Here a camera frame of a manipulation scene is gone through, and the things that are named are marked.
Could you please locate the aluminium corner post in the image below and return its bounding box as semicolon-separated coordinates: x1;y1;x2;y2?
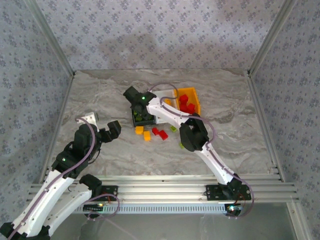
23;0;77;77
246;0;301;77

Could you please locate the black plastic bin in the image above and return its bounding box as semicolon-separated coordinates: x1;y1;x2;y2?
131;108;158;128

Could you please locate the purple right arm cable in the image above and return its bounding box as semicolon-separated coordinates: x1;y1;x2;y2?
148;83;255;220

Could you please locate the aluminium side rail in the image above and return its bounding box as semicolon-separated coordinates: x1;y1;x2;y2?
37;73;77;183
246;72;300;201

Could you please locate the white plastic bin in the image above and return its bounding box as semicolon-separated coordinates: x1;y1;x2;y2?
153;89;179;125

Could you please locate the aluminium frame leg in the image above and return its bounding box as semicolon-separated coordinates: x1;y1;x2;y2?
286;201;313;240

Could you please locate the black controller board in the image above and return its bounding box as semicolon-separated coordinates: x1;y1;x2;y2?
224;203;243;216
83;203;105;212

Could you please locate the white slotted cable duct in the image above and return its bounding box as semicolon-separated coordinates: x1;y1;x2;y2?
74;203;227;215

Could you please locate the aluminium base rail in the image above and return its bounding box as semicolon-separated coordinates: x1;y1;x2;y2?
27;174;300;204

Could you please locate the orange plastic bin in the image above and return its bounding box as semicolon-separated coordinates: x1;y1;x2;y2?
174;86;202;116

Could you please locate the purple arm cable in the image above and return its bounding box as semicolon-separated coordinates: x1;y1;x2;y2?
7;117;121;240
148;83;255;220

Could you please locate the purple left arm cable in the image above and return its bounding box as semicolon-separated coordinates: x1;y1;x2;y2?
7;117;121;240

